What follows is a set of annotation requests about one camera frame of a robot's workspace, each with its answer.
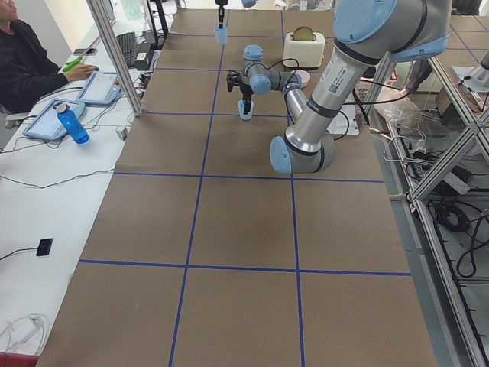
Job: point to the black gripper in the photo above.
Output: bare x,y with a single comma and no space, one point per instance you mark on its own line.
246,90
220,14

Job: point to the light blue cup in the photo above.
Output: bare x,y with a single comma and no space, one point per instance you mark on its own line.
245,109
221,35

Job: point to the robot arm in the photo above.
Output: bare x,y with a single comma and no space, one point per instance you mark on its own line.
364,31
246,4

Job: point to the pink bowl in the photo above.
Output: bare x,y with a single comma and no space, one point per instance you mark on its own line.
300,77

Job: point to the cream toaster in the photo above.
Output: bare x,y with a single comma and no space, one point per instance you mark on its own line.
303,54

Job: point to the bread slice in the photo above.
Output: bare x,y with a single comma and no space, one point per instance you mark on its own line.
303,33

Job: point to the black keyboard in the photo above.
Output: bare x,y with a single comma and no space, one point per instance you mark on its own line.
127,45

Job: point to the smartphone on desk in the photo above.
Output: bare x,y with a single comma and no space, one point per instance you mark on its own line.
85,52

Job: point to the far teach pendant tablet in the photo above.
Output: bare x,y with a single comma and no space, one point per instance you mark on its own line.
100,89

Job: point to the teach pendant tablet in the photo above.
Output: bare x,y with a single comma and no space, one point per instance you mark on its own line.
46,126
100,89

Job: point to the clear plastic bag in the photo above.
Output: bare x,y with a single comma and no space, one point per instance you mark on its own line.
401,114

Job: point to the blue water bottle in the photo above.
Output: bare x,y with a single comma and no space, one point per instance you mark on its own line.
71,123

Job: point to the near teach pendant tablet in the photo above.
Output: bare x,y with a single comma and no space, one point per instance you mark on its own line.
46,126

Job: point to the seated person in black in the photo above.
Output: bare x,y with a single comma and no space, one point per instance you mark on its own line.
27,74

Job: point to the small black box device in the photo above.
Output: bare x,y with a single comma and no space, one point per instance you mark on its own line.
44,247

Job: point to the white camera pillar base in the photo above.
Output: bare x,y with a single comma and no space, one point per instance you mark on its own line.
344,114

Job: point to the aluminium frame post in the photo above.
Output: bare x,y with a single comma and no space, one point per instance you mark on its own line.
104,26

